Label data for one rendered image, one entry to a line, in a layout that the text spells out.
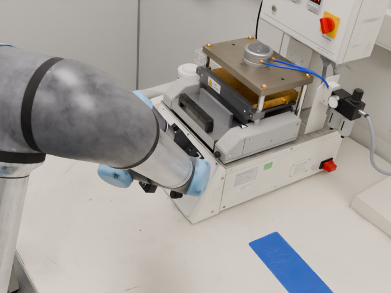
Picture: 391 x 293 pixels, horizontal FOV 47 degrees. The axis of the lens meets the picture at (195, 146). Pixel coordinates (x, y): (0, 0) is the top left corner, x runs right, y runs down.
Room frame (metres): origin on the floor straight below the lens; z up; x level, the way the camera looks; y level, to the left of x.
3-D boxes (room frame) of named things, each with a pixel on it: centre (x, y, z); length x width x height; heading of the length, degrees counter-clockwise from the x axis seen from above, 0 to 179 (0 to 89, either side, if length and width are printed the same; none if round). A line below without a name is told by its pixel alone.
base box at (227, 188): (1.13, -0.14, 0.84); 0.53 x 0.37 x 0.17; 126
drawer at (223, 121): (1.12, -0.10, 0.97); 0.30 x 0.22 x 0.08; 126
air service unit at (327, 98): (1.04, -0.37, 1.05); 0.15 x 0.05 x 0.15; 36
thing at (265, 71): (1.15, -0.18, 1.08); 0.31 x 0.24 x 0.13; 36
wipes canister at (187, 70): (1.47, 0.05, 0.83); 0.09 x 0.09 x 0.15
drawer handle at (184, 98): (1.04, 0.01, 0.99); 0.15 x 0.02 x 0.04; 36
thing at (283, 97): (1.14, -0.14, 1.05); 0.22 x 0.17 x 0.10; 36
